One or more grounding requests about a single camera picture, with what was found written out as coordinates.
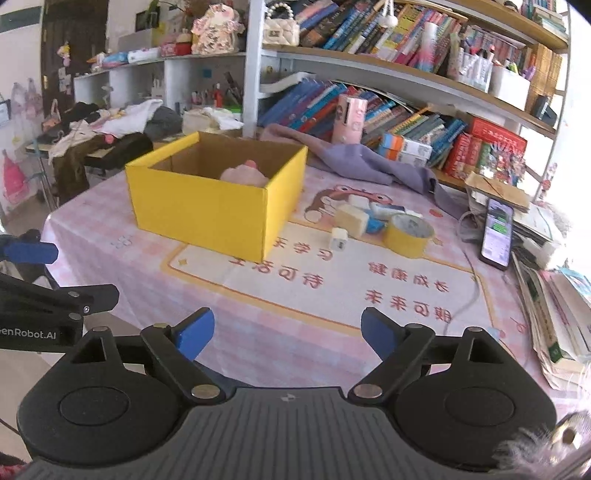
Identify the row of colourful books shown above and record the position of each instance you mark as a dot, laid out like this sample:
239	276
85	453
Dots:
304	107

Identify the white bookshelf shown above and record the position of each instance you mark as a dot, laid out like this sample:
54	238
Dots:
251	69

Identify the row of paperback books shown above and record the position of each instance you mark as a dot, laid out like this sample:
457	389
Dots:
369	32

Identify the clear pen organiser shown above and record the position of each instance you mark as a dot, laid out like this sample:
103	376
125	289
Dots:
471	69

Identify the blue plastic packet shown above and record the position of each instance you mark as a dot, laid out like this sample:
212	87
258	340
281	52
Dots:
375	226

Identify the dark brown garment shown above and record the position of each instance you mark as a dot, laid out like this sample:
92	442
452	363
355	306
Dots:
71	170

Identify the cream rectangular block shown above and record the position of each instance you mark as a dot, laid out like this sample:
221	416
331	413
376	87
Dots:
351	220

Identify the white storage bin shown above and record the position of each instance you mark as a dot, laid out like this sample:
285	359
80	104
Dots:
508	87

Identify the white quilted handbag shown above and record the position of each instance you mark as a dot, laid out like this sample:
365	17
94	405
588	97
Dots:
280	27

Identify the orange blue carton box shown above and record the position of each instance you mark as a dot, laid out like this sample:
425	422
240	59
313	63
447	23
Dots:
413	161
406	145

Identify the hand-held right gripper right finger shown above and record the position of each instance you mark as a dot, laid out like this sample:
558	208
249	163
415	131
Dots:
378	333

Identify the yellow cardboard box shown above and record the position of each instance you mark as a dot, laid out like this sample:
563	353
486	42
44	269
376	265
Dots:
198	207

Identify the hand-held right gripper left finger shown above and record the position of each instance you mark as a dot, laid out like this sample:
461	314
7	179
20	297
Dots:
198	333

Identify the dark wooden door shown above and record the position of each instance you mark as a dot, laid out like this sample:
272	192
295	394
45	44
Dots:
78	37

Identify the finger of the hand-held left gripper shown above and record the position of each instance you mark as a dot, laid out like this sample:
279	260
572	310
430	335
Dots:
27	253
55	297

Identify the pink pen holder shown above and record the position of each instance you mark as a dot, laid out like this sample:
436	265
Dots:
348	120

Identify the pink hanging bag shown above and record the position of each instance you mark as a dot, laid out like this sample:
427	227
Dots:
14	180

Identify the floral pink doll decoration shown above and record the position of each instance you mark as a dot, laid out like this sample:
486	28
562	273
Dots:
214	30

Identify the white charger plug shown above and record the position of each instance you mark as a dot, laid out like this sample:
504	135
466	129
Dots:
340	240

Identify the white side shelf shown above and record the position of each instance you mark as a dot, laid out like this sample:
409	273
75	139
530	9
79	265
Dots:
134	83

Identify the cream cloth bag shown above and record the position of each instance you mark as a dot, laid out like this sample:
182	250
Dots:
203	121

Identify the pastel rolled tube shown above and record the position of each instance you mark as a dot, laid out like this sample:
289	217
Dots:
428	46

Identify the brown paper envelope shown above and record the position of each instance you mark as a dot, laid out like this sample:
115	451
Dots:
498	189

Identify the grey garment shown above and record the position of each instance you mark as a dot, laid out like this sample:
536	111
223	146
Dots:
166	121

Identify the white blue packet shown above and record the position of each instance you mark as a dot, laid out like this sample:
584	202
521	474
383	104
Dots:
387	211

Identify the white garment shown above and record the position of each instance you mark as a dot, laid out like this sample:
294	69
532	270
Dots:
134	117

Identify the black smartphone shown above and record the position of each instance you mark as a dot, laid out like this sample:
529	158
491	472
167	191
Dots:
496	235

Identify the stack of books and papers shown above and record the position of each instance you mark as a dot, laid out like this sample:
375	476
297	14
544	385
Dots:
554	323

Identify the white flat book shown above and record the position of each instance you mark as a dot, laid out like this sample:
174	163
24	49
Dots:
286	85

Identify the pink plush toy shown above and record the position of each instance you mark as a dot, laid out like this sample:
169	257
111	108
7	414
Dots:
242	175

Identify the row of brown books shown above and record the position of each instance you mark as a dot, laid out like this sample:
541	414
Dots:
545	69

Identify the yellow tape roll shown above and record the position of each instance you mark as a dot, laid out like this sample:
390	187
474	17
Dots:
401	243

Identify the lavender cloth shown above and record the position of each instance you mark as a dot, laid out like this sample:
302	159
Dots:
360	161

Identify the red book set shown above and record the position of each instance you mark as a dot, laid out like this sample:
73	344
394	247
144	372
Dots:
485	147

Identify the small white packet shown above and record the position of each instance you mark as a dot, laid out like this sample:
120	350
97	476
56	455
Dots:
359	201

